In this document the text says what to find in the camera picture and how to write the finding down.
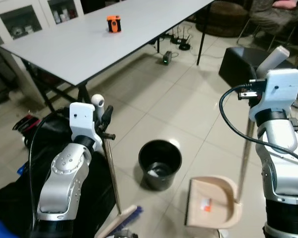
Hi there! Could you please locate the black router with antennas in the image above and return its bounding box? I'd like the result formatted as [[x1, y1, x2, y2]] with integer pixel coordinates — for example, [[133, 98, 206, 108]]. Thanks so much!
[[168, 27, 192, 52]]

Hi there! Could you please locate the black box stool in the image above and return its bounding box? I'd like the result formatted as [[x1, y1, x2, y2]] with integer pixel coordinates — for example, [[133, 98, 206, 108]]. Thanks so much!
[[219, 47, 295, 88]]

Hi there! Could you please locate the black round waste bin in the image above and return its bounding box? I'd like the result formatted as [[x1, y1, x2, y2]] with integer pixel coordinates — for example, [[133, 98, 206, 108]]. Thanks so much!
[[138, 139, 183, 192]]

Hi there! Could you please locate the seated person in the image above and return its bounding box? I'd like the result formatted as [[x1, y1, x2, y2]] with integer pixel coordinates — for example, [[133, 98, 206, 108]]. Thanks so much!
[[248, 0, 298, 36]]

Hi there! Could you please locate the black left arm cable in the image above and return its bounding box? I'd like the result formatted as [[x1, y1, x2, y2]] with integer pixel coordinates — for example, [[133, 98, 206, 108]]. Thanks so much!
[[28, 113, 71, 234]]

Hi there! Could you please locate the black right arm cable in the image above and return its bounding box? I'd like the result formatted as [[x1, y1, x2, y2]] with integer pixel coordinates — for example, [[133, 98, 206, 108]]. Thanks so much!
[[219, 85, 298, 168]]

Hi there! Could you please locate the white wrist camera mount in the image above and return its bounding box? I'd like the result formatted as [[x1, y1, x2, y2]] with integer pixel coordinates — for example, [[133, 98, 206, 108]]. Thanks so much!
[[248, 68, 298, 122], [70, 102, 104, 152]]

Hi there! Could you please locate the blue cloth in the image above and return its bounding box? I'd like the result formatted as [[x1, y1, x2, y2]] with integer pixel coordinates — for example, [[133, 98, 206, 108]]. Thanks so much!
[[0, 213, 21, 238]]

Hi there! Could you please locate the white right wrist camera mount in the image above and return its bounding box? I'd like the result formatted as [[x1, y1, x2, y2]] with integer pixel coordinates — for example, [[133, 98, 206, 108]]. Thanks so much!
[[248, 68, 298, 122]]

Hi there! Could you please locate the orange black small device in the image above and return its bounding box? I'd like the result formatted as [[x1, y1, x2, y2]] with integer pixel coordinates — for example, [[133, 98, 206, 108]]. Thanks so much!
[[107, 15, 123, 34]]

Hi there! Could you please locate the dark brown round seat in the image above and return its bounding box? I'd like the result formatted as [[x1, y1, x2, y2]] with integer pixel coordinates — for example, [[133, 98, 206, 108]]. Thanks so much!
[[196, 0, 250, 38]]

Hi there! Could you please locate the grey table with black legs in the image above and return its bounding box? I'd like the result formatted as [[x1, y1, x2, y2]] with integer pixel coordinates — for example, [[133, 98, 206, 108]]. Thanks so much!
[[0, 0, 215, 118]]

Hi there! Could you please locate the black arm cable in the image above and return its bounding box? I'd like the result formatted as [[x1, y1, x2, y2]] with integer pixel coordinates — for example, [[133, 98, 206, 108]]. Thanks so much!
[[219, 85, 298, 168], [28, 113, 71, 234]]

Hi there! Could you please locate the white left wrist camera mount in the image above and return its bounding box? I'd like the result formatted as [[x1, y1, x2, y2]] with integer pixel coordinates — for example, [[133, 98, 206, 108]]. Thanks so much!
[[70, 102, 104, 152]]

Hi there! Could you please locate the small device with green light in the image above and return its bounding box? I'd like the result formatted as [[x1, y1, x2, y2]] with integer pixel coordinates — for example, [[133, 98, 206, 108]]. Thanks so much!
[[161, 50, 173, 65]]

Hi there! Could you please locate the broom with metal handle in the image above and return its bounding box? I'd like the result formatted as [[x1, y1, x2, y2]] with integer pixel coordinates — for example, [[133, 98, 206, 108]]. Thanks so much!
[[91, 94, 143, 238]]

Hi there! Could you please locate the beige dustpan with long handle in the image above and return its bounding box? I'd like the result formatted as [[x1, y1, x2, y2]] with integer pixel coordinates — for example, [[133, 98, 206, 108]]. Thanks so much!
[[185, 46, 291, 230]]

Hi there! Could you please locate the white glass door cabinet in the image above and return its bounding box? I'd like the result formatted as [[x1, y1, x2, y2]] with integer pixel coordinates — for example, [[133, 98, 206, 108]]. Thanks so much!
[[0, 0, 85, 45]]

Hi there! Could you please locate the orange white scrap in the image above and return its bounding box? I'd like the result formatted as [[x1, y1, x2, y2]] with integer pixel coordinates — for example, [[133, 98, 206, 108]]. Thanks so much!
[[200, 197, 213, 212]]

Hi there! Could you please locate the white crumpled paper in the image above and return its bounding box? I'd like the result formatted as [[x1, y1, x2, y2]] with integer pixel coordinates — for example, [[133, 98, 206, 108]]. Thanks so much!
[[147, 168, 163, 179]]

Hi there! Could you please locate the red black item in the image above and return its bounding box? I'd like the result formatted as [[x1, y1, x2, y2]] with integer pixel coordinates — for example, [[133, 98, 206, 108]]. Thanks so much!
[[12, 115, 41, 135]]

